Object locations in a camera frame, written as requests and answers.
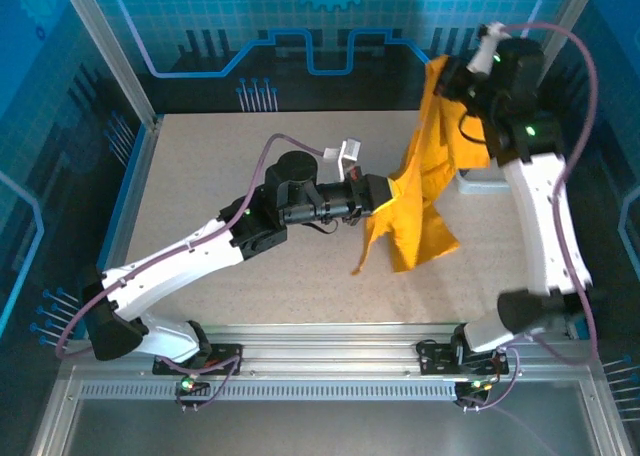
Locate yellow t-shirt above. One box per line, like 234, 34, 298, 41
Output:
350, 54, 494, 276

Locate small black led board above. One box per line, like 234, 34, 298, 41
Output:
173, 375, 211, 412
453, 378, 489, 412

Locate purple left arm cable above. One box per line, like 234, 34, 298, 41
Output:
53, 133, 344, 413

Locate grey metal base panel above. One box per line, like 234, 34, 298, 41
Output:
27, 365, 629, 456

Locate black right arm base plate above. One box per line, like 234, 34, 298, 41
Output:
416, 338, 512, 377

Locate aluminium frame post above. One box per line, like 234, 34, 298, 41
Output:
540, 0, 604, 75
55, 0, 164, 130

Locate aluminium frame rail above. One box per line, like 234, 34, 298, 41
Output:
63, 323, 599, 380

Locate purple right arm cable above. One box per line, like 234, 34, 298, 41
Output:
462, 21, 601, 413

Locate white plastic basket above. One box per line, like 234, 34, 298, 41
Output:
456, 168, 512, 196

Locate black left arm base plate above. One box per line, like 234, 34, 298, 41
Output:
152, 342, 244, 377

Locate blue table edge trim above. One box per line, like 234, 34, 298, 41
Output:
567, 313, 592, 341
79, 118, 166, 277

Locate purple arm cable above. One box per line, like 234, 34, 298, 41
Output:
462, 21, 601, 413
53, 133, 344, 413

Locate slotted aluminium strip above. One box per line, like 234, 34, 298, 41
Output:
78, 381, 464, 402

